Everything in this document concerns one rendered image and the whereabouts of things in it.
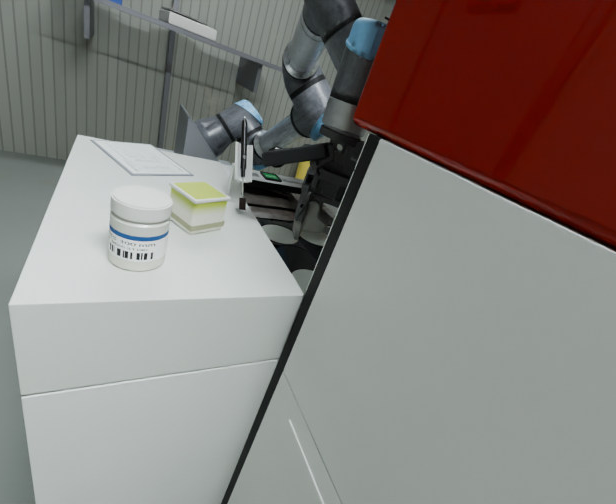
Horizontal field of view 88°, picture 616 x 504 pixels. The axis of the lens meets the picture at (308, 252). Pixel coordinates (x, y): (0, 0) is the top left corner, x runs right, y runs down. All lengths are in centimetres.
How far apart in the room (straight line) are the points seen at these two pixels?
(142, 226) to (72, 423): 30
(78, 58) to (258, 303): 310
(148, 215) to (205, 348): 21
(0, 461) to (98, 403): 92
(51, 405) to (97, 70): 306
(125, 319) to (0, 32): 315
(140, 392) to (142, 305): 17
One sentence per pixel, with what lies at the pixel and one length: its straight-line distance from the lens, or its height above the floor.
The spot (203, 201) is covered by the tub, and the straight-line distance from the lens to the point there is 55.
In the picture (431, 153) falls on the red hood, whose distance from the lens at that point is 34.
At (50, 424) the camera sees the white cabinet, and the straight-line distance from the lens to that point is 60.
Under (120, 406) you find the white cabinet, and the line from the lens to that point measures 58.
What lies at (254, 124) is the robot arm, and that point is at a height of 105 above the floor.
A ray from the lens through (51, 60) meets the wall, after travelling 345.
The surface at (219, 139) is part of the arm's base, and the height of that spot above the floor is 96.
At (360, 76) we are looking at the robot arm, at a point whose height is 128.
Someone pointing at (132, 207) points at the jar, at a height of 106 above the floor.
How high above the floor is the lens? 125
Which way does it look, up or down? 26 degrees down
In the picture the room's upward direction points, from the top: 21 degrees clockwise
